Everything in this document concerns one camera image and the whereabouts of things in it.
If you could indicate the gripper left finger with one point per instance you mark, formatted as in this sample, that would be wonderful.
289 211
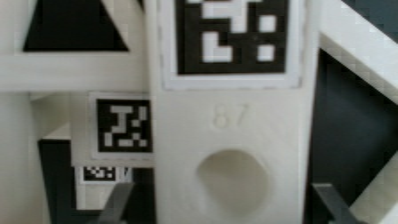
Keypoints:
130 205

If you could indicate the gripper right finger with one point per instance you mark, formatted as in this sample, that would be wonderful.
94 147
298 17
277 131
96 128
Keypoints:
327 210

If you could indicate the white chair back frame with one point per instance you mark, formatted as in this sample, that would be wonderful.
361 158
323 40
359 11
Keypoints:
224 65

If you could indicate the white chair seat part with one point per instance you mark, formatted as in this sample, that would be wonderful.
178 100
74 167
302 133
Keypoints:
73 29

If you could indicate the white chair leg tagged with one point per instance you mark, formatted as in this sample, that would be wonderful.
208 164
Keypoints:
96 179

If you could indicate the white chair leg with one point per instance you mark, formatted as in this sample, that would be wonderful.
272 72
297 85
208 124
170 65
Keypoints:
110 129

